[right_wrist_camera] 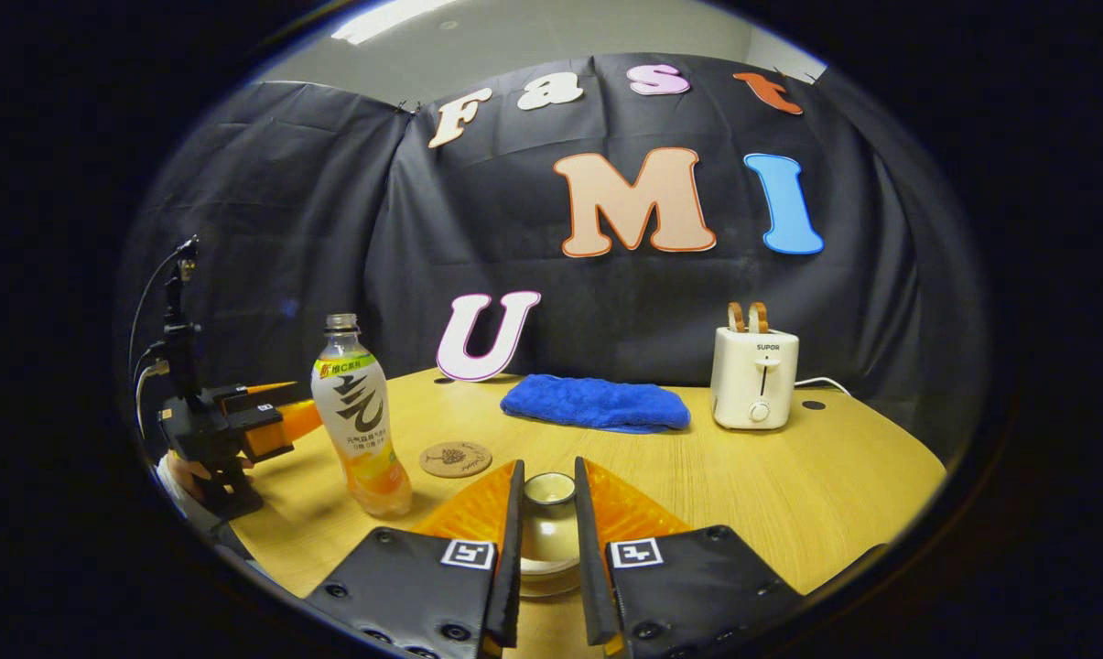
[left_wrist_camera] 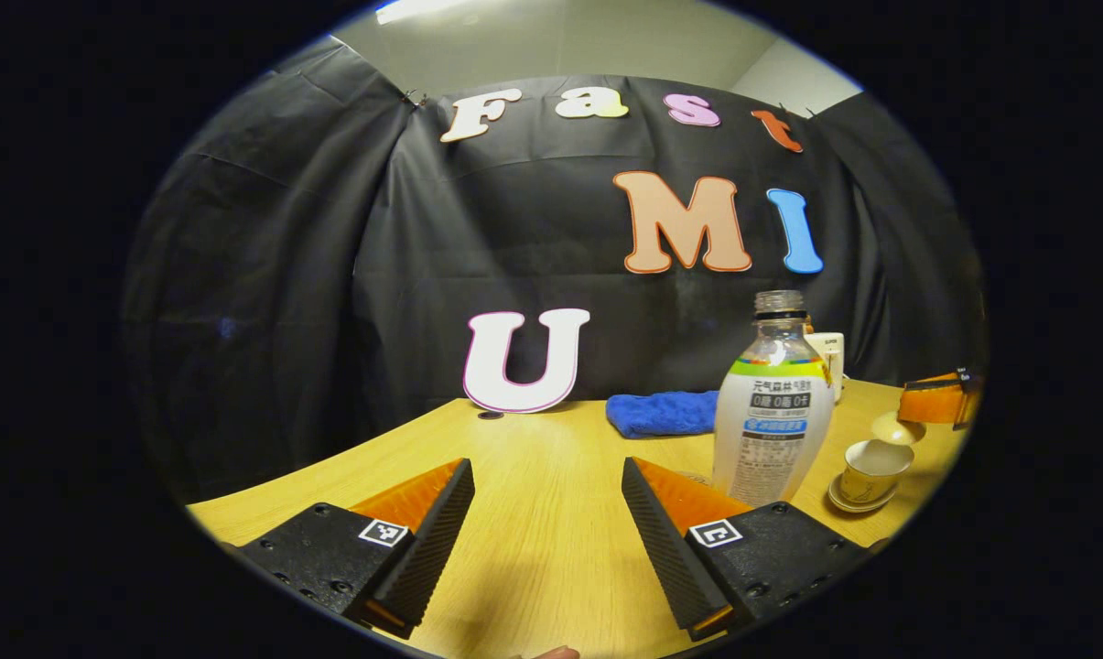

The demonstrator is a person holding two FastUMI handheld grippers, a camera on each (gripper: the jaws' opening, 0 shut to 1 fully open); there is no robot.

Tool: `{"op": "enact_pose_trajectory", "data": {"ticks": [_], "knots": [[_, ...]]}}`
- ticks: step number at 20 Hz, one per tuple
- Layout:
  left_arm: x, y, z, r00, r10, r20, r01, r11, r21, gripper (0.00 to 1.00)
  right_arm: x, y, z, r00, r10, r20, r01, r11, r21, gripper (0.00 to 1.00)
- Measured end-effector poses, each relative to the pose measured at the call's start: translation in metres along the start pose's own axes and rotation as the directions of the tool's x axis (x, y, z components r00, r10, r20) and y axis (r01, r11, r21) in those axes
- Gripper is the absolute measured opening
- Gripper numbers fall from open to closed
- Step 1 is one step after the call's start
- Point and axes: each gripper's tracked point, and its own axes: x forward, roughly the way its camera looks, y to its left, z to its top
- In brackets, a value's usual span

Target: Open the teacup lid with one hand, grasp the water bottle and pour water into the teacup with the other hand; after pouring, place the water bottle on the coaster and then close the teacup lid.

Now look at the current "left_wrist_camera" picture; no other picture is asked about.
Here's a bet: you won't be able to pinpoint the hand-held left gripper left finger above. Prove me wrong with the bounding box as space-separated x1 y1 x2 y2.
231 458 476 640

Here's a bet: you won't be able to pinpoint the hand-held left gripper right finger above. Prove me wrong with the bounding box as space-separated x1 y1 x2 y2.
622 456 872 642

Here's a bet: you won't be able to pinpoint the white teacup lid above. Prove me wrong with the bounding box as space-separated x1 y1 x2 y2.
870 410 927 448

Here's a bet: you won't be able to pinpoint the white teacup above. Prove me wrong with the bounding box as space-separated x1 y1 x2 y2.
841 440 914 505

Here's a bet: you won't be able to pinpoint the clear plastic water bottle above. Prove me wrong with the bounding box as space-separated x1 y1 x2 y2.
711 290 836 509

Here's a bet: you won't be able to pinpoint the white toaster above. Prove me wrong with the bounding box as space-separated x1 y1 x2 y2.
806 331 847 404

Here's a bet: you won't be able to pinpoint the white saucer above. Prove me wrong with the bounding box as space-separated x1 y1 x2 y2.
827 471 900 514

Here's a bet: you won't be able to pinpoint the blue towel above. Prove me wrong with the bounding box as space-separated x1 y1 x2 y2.
605 391 721 439

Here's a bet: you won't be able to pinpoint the black backdrop cloth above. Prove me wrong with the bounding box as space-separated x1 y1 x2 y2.
121 41 987 504

